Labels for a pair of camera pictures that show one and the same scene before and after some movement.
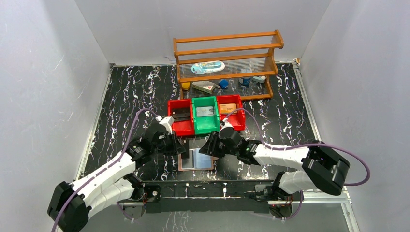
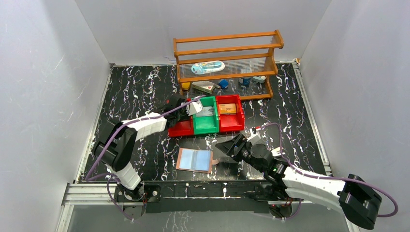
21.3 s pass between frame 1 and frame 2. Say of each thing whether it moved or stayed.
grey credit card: stayed
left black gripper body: moved
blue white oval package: stayed
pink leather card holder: stayed
